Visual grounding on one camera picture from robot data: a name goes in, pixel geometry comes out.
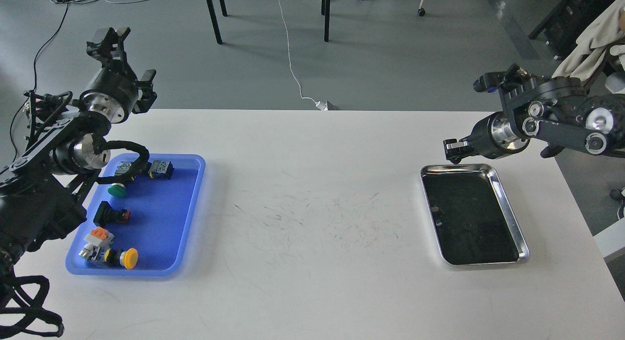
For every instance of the black switch red tip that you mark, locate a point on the black switch red tip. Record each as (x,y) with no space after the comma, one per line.
(107,215)

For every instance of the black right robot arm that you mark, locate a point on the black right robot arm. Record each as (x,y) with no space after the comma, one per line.
(557,111)

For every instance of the yellow push button switch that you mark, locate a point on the yellow push button switch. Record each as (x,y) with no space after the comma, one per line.
(106,256)

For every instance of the green push button switch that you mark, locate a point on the green push button switch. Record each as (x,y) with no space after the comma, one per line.
(119,189)

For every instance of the black table leg left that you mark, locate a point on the black table leg left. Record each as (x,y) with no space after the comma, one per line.
(213,18)

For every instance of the red push button switch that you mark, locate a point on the red push button switch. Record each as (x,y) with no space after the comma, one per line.
(123,167)

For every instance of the black blue contact block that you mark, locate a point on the black blue contact block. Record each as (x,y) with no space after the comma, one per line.
(160,169)

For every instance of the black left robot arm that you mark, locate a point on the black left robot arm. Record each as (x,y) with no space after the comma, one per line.
(42,191)

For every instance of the blue plastic tray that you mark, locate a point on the blue plastic tray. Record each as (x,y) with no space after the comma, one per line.
(161,215)

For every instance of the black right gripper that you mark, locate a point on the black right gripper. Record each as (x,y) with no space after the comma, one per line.
(492,137)

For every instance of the black table leg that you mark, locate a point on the black table leg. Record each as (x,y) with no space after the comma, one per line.
(213,18)
(325,12)

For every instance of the beige cloth on chair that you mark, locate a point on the beige cloth on chair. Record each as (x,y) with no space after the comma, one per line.
(592,45)

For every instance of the black cabinet in corner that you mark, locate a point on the black cabinet in corner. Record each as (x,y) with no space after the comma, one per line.
(566,22)

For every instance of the shiny metal tray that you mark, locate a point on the shiny metal tray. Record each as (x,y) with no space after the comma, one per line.
(473,220)

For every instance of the orange grey terminal block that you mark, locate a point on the orange grey terminal block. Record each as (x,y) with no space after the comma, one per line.
(99,237)

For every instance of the black table leg right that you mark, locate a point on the black table leg right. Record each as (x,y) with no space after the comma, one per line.
(325,12)

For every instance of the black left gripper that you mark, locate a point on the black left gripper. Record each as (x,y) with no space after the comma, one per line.
(109,93)

